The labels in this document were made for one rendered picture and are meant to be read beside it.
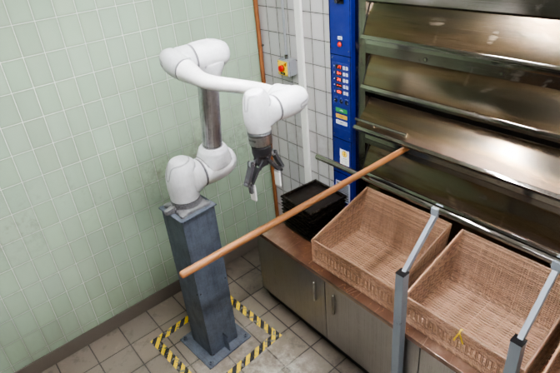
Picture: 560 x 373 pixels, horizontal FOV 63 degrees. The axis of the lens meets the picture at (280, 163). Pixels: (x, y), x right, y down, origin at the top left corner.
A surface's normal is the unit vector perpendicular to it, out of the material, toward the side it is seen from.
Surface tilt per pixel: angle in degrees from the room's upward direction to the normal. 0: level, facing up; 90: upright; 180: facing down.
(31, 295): 90
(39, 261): 90
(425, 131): 46
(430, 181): 70
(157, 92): 90
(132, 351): 0
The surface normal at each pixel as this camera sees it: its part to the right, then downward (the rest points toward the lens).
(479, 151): -0.61, -0.34
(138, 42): 0.65, 0.32
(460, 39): -0.74, 0.04
